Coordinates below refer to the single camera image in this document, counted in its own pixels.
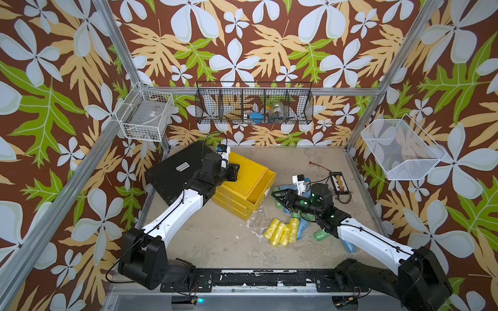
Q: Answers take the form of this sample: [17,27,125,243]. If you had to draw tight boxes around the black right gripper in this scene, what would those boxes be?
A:
[272,189,323,219]

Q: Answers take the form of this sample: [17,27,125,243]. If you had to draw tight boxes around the yellow top drawer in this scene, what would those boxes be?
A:
[246,170,276,211]

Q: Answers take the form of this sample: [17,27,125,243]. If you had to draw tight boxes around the yellow plastic drawer cabinet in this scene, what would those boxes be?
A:
[213,152,269,221]

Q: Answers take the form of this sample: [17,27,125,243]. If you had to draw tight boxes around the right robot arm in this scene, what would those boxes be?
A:
[272,183,454,310]

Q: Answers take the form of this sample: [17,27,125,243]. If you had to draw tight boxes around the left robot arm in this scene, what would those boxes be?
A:
[117,146,240,292]

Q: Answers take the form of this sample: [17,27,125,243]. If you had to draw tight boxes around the green trash bag roll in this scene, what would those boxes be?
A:
[272,187,283,209]
[313,230,330,242]

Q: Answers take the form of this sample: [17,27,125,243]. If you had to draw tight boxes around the blue trash bag roll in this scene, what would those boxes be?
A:
[341,240,357,254]
[296,218,309,241]

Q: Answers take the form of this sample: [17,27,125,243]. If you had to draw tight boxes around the black plastic tool case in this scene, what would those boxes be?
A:
[145,141,213,205]

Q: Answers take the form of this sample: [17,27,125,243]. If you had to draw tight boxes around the white mesh basket right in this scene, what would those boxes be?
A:
[361,114,446,181]

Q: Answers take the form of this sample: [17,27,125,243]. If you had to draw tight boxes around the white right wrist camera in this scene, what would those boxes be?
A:
[292,174,311,195]

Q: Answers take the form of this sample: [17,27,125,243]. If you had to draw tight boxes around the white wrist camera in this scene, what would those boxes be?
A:
[292,174,311,195]
[217,144,230,168]

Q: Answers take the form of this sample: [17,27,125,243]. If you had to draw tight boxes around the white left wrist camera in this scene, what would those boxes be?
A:
[217,144,230,168]

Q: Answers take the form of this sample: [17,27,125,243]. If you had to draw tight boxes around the black wire basket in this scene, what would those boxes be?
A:
[194,81,315,125]

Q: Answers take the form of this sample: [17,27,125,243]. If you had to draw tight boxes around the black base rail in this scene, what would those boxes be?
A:
[160,268,368,295]

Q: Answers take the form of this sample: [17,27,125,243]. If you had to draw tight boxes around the white wire basket left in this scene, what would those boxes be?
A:
[116,83,175,143]

